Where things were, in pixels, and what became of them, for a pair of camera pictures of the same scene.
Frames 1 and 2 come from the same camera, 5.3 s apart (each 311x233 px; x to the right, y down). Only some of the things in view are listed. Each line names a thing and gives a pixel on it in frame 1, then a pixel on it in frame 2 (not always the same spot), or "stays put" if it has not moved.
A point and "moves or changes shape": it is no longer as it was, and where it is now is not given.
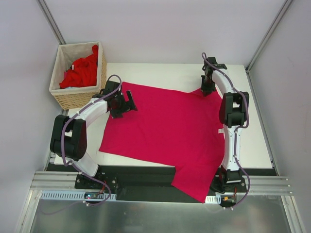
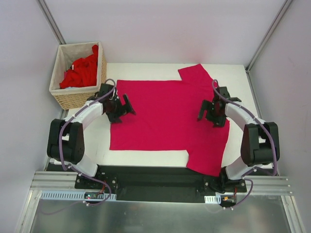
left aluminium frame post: x=51 y=21 stays put
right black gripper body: x=208 y=85 -> x=210 y=111
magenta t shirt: x=182 y=129 moves or changes shape
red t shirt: x=83 y=72 stays put
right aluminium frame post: x=268 y=35 stays put
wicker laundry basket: x=79 y=73 stays put
